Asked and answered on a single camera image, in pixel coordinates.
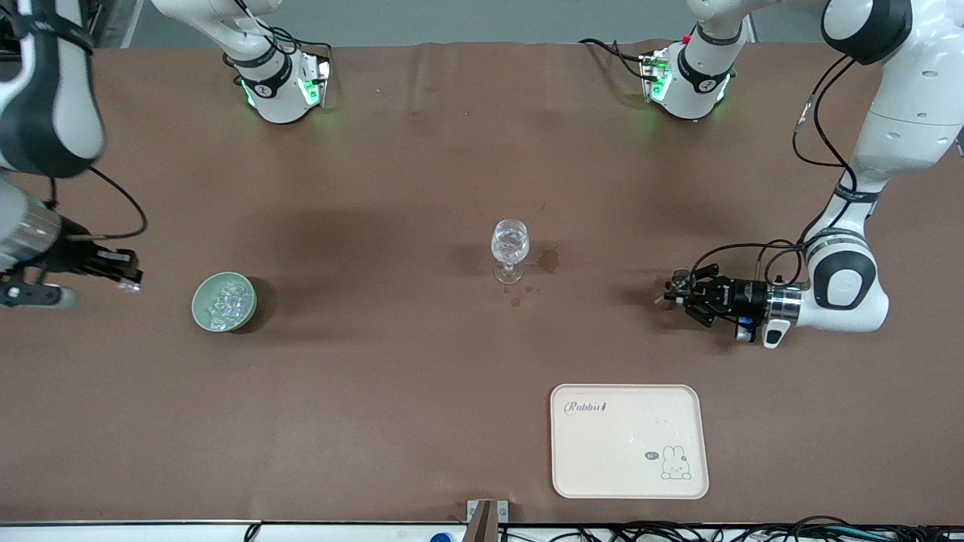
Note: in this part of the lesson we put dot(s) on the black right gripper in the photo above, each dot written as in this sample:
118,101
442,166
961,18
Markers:
77,256

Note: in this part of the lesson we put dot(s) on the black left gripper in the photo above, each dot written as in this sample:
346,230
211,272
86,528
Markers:
739,295

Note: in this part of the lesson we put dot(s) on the clear ice cube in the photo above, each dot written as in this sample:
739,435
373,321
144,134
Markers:
130,287

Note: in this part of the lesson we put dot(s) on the small steel jigger cup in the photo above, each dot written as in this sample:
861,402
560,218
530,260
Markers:
681,284

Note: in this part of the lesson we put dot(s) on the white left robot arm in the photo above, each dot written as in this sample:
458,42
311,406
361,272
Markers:
904,113

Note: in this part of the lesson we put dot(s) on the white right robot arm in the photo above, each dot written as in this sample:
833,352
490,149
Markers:
53,113

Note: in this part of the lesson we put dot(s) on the heap of clear ice cubes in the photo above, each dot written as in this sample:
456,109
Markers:
228,303

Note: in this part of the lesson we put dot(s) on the clear stemmed wine glass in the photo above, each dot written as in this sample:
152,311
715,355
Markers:
510,242

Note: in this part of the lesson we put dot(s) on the green ceramic bowl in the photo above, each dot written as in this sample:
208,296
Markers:
198,305

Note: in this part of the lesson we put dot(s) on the cream tray with rabbit print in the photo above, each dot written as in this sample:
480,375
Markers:
629,440

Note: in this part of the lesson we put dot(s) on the metal bracket with post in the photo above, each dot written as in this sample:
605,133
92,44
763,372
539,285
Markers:
486,523

